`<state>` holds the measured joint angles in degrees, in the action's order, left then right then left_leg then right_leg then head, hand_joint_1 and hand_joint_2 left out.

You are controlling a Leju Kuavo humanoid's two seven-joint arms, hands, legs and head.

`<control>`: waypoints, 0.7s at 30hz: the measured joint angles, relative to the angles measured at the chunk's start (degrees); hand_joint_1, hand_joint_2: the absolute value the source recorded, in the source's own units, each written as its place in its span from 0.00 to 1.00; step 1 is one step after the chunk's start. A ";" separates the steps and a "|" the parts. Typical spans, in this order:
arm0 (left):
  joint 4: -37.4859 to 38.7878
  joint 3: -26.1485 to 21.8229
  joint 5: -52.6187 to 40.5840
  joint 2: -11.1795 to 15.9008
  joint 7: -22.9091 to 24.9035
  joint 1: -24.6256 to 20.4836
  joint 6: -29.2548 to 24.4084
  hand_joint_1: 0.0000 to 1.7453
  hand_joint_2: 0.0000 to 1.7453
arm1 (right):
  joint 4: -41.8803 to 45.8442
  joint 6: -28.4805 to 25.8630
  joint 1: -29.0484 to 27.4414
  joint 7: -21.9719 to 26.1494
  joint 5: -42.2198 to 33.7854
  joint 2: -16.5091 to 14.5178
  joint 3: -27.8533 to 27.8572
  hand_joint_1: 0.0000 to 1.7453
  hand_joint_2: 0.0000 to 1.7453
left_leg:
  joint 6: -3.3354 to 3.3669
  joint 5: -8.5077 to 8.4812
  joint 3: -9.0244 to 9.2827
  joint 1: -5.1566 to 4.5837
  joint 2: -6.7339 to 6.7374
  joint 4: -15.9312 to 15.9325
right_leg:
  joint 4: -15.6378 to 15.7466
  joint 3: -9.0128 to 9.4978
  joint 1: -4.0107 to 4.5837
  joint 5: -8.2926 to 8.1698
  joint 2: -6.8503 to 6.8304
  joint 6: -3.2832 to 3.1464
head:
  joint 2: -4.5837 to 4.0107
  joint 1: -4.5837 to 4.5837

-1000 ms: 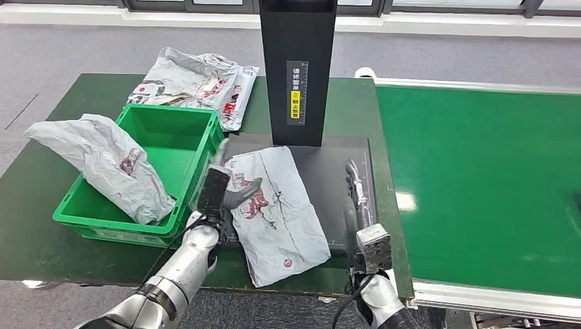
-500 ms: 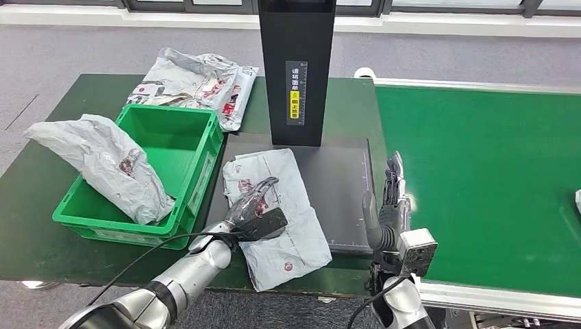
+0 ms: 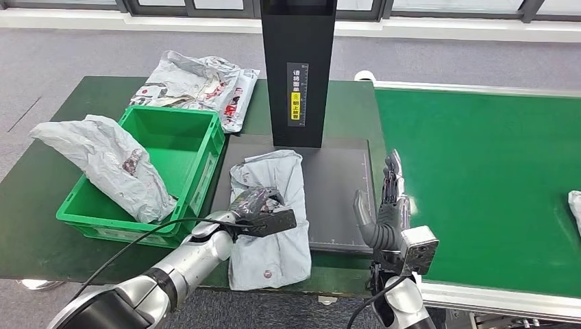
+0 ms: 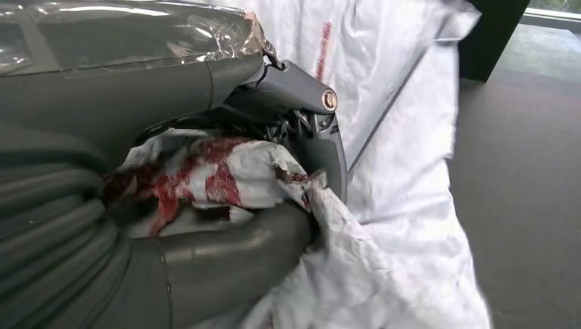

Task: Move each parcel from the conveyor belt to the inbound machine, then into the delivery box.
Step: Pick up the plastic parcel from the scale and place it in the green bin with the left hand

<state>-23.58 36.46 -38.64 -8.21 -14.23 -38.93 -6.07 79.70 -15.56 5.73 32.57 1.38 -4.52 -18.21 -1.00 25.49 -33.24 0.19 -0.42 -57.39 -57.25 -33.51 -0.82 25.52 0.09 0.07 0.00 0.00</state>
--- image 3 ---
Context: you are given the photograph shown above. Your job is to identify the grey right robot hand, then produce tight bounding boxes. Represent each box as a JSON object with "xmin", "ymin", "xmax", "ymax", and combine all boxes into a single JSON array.
[{"xmin": 353, "ymin": 149, "xmax": 412, "ymax": 252}]

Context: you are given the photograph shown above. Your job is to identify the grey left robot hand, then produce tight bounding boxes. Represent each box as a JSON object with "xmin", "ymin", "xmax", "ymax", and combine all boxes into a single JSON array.
[{"xmin": 229, "ymin": 186, "xmax": 286, "ymax": 217}]

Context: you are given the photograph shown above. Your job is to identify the grey parcel red dragon print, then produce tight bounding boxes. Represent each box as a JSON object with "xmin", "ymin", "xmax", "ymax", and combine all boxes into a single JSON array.
[{"xmin": 227, "ymin": 149, "xmax": 312, "ymax": 291}]

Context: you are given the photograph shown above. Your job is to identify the grey parcel dark red print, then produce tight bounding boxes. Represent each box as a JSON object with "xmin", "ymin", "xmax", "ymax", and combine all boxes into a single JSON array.
[{"xmin": 29, "ymin": 114, "xmax": 178, "ymax": 224}]

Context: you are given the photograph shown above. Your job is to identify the white parcel red line print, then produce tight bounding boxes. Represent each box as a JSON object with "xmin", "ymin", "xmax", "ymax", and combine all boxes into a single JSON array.
[{"xmin": 568, "ymin": 191, "xmax": 581, "ymax": 238}]

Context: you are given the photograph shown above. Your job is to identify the green conveyor belt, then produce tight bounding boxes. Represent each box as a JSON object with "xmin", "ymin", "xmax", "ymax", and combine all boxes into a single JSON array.
[{"xmin": 374, "ymin": 88, "xmax": 581, "ymax": 298}]

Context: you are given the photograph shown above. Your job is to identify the flat red printed parcel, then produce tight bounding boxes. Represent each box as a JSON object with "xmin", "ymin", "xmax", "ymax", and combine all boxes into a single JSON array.
[{"xmin": 219, "ymin": 68, "xmax": 261, "ymax": 134}]

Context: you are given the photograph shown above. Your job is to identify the crumpled printed grey parcel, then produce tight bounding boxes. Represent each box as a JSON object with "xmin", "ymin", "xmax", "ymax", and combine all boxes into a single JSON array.
[{"xmin": 128, "ymin": 49, "xmax": 241, "ymax": 114}]

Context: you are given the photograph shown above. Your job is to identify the black inbound scanner machine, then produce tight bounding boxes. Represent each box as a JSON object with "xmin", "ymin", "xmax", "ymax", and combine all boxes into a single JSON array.
[{"xmin": 210, "ymin": 0, "xmax": 378, "ymax": 255}]

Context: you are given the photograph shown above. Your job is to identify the green plastic crate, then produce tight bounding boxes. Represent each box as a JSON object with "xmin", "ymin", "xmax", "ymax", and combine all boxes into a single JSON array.
[{"xmin": 55, "ymin": 106, "xmax": 227, "ymax": 249}]

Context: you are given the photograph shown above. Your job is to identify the white table foot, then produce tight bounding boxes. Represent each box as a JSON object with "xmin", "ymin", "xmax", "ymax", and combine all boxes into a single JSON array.
[{"xmin": 18, "ymin": 279, "xmax": 64, "ymax": 291}]

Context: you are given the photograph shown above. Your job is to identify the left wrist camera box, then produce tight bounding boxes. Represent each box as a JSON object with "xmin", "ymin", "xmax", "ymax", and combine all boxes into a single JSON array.
[{"xmin": 236, "ymin": 208, "xmax": 298, "ymax": 239}]

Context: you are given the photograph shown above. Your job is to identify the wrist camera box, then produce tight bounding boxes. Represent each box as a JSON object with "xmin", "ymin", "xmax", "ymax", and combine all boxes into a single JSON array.
[
  {"xmin": 236, "ymin": 208, "xmax": 298, "ymax": 239},
  {"xmin": 399, "ymin": 226, "xmax": 441, "ymax": 276}
]

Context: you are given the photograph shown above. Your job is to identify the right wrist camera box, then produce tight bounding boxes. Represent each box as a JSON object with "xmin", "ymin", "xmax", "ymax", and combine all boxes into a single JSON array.
[{"xmin": 399, "ymin": 226, "xmax": 441, "ymax": 276}]

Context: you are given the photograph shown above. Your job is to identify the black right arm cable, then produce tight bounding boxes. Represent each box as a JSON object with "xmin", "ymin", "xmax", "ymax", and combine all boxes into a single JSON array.
[{"xmin": 347, "ymin": 274, "xmax": 410, "ymax": 329}]

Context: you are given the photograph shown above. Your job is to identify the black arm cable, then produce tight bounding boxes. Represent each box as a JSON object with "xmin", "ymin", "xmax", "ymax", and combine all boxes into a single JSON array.
[
  {"xmin": 68, "ymin": 217, "xmax": 248, "ymax": 303},
  {"xmin": 347, "ymin": 274, "xmax": 410, "ymax": 329}
]

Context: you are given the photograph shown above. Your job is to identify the aluminium conveyor frame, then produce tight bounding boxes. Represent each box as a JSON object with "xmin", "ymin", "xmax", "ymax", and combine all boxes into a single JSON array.
[{"xmin": 354, "ymin": 70, "xmax": 581, "ymax": 324}]

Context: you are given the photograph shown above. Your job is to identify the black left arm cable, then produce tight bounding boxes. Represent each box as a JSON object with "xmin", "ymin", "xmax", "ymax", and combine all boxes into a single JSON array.
[{"xmin": 68, "ymin": 217, "xmax": 248, "ymax": 303}]

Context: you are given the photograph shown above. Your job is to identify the dark window frame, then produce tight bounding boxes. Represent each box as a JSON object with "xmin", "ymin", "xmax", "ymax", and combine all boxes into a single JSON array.
[{"xmin": 0, "ymin": 0, "xmax": 581, "ymax": 23}]

